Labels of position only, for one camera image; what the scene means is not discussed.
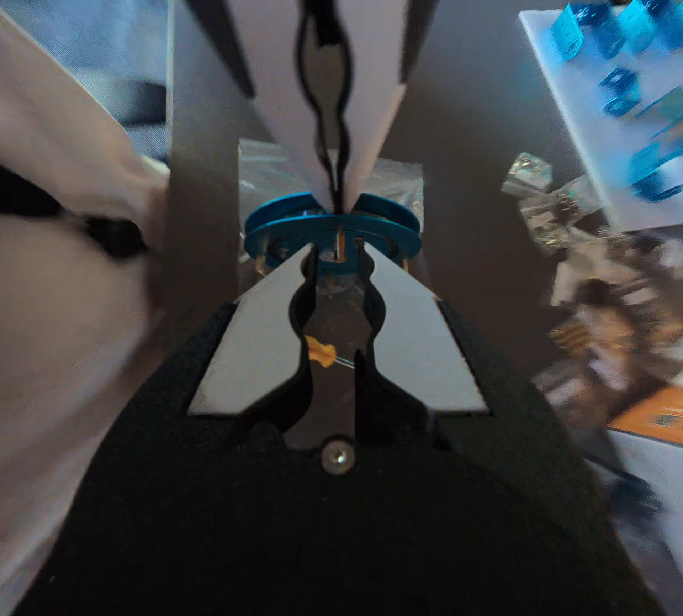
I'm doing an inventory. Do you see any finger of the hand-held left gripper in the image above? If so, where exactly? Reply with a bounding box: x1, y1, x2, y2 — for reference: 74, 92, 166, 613
332, 0, 418, 214
208, 0, 342, 212

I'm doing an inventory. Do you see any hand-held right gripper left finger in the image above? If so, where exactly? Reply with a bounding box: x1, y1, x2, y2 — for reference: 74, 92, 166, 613
187, 243, 320, 432

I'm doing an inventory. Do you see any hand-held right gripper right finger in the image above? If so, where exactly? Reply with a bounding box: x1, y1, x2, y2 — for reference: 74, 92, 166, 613
353, 241, 491, 445

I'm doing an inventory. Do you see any blue round metal turntable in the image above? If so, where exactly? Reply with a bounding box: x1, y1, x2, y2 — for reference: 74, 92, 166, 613
243, 191, 423, 276

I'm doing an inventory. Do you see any black mesh office chair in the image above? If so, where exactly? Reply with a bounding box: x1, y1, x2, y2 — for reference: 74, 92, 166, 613
119, 79, 168, 127

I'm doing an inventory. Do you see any large clear plastic bag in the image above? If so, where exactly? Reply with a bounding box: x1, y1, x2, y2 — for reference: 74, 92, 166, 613
237, 138, 426, 296

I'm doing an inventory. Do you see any pile of small screw bags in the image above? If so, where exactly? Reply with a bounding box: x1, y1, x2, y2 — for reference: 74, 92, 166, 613
501, 152, 683, 430

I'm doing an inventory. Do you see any white foam sheet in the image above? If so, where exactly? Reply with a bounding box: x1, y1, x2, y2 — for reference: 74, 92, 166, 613
518, 6, 683, 233

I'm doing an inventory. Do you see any orange and white cardboard box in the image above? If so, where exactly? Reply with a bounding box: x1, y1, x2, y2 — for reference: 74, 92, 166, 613
607, 385, 683, 521

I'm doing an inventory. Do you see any yellow-handled screwdriver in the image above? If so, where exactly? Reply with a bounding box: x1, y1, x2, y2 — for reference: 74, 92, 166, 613
304, 335, 356, 369

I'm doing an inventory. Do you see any black lanyard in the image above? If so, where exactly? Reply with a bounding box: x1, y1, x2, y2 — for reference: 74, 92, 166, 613
0, 164, 151, 260

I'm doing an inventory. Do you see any blue round-ended metal bracket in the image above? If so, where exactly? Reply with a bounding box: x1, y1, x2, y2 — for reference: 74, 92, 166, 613
616, 0, 683, 54
550, 2, 625, 63

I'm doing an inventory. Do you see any small blue U-shaped bracket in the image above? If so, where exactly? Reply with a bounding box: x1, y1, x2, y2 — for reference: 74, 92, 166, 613
599, 66, 642, 119

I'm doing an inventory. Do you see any dark blue folded bracket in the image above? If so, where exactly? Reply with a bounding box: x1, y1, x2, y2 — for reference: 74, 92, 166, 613
637, 86, 683, 139

